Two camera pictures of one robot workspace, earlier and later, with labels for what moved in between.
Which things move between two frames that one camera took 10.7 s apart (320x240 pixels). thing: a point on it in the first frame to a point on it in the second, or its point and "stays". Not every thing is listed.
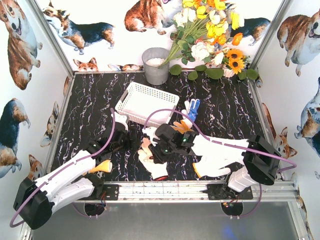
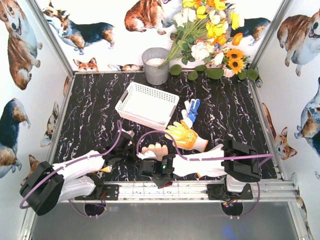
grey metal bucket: x=152 y=58 stays
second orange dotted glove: x=106 y=166 stays
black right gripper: x=155 y=153 to x=146 y=166
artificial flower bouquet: x=202 y=34 stays
